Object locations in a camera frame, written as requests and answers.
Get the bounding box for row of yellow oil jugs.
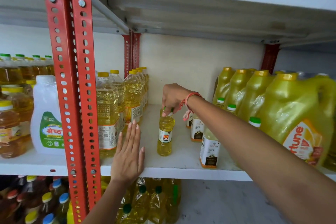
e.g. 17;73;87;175
212;66;336;172

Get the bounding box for white shelf board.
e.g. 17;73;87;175
100;104;336;182
0;0;127;35
0;142;69;177
91;0;336;49

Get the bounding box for small green-cap oil bottle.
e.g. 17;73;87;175
157;107;176;157

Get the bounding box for person's right forearm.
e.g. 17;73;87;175
186;95;336;224

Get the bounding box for red thread wrist band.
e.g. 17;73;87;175
179;92;204;122

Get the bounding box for amber oil bottle yellow cap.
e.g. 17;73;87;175
24;79;37;99
0;100;28;159
1;86;35;151

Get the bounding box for person's left hand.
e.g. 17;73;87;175
110;119;145;184

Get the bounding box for person's left forearm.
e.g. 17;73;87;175
81;178;137;224

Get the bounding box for group of dark mixed-cap bottles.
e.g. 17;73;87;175
0;175;75;224

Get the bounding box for white jug with green label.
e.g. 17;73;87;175
30;75;66;156

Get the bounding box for group of white-label oil bottles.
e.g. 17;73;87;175
185;97;262;169

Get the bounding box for pile of yellow green-cap bottles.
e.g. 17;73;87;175
101;176;182;224

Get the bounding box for red slotted steel upright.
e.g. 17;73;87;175
17;0;89;224
122;34;132;78
69;0;118;206
260;44;281;75
132;32;142;71

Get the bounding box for tall green-cap oil bottle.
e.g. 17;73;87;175
14;54;34;81
44;55;55;76
31;55;48;77
0;53;23;86

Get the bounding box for row of clear yellow-cap bottles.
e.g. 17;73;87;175
95;66;150;158

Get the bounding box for person's right hand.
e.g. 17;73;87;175
161;83;196;117

